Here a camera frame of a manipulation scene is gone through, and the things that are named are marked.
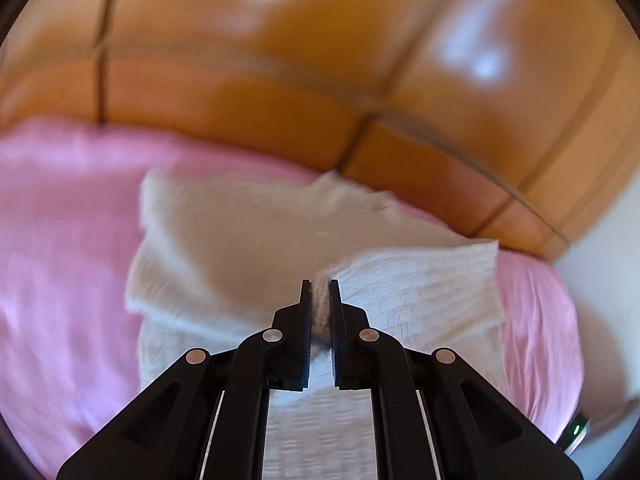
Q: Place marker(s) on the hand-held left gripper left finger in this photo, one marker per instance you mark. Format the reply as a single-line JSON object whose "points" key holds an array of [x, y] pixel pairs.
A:
{"points": [[304, 340]]}

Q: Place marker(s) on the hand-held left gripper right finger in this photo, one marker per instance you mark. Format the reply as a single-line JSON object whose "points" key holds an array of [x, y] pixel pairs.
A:
{"points": [[336, 340]]}

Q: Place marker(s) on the white knitted sweater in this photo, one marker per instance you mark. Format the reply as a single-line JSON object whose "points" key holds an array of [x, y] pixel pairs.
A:
{"points": [[225, 240]]}

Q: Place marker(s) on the pink bed sheet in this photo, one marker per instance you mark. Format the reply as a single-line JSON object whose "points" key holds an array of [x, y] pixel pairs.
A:
{"points": [[65, 260]]}

